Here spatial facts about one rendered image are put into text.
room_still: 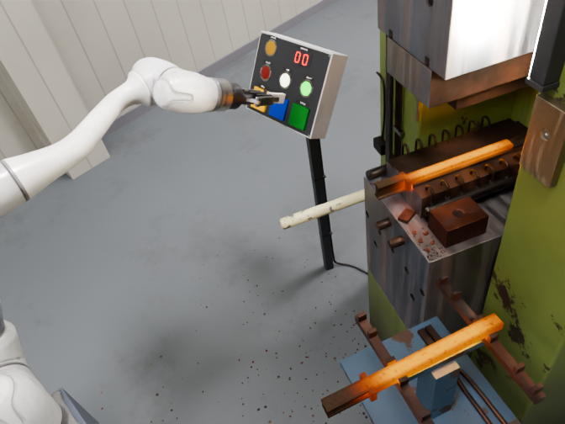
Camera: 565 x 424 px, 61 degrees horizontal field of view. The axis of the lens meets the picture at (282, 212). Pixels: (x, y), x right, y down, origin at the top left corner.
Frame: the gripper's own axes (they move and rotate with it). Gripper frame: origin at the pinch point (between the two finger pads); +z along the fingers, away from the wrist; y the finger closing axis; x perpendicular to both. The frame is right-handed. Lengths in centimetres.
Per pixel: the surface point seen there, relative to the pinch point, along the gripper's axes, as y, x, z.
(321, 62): 3.6, 12.9, 13.1
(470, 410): 89, -49, -4
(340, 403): 74, -38, -41
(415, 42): 47, 26, -11
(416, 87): 48, 17, -6
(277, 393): 19, -118, 20
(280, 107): -8.7, -5.4, 12.4
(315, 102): 5.3, 0.7, 13.1
